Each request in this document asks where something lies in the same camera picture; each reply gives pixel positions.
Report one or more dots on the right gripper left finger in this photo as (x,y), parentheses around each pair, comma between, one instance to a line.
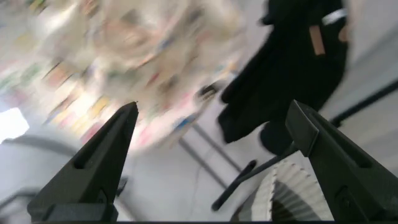
(81,193)

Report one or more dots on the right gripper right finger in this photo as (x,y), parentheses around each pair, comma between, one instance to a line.
(357,193)

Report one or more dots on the black garment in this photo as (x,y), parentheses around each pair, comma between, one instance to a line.
(280,77)

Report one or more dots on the cream printed garment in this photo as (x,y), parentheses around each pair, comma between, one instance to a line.
(124,46)

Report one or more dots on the white laundry basket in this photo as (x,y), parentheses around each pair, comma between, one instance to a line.
(286,193)

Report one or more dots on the black clothes rack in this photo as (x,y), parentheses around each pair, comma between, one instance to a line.
(230,189)

